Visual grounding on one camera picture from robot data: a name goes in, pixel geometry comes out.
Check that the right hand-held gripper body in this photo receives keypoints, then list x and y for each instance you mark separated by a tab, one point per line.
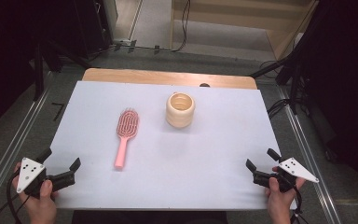
295	169

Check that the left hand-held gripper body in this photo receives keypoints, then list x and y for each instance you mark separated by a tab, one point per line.
28	174

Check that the pink hairbrush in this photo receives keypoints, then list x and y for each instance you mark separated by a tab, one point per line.
127	124

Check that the cream ribbed cup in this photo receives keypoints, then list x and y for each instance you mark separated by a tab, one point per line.
180	120

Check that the person's left hand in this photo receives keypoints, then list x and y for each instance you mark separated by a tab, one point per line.
42	208

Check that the person's right hand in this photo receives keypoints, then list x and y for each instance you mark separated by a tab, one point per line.
278	205

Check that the black metal stand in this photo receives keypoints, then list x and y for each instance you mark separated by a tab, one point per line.
38	71
293	87

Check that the white board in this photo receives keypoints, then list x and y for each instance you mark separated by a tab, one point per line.
174	174

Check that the person's dark clothing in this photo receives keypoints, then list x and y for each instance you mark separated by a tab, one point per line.
149	217

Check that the wooden table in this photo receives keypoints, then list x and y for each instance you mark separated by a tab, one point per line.
136	76

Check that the light wooden furniture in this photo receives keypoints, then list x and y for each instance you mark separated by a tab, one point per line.
286	40

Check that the white power strip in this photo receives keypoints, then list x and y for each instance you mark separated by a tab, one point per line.
122	41

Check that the black cabinet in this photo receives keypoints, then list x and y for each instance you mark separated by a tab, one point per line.
93	28

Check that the metal floor rail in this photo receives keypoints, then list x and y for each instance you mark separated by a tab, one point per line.
310	161
15	146

